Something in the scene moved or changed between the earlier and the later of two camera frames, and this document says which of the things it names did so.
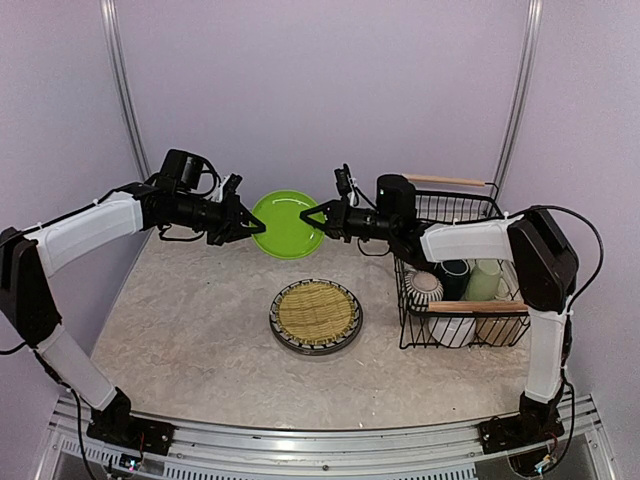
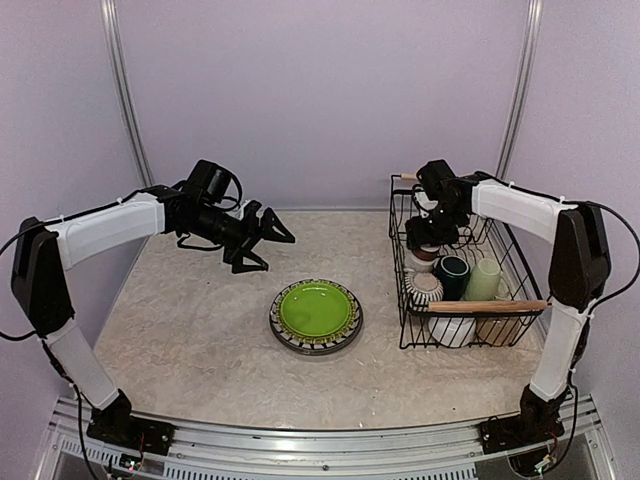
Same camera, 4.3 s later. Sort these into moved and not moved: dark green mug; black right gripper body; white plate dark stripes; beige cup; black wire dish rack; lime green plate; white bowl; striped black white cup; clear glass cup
Moved: black right gripper body; lime green plate
Not moved: clear glass cup; black wire dish rack; striped black white cup; white bowl; beige cup; white plate dark stripes; dark green mug
